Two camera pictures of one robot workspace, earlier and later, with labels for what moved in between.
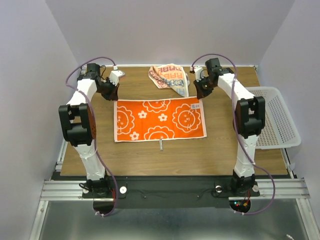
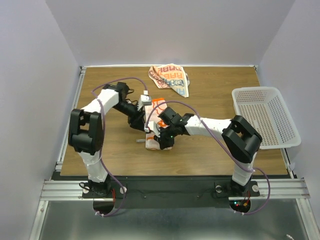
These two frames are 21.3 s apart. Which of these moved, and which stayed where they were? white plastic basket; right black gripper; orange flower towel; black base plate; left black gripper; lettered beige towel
Moved: left black gripper; right black gripper; orange flower towel
Stayed: black base plate; lettered beige towel; white plastic basket
